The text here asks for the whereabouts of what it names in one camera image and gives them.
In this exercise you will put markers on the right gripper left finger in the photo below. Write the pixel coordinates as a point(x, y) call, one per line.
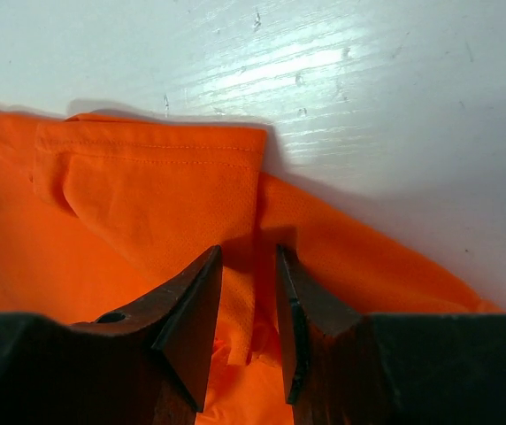
point(178, 320)

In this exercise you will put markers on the orange polo t shirt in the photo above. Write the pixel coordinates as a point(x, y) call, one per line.
point(95, 211)

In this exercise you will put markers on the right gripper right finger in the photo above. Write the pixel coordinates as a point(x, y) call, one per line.
point(322, 339)

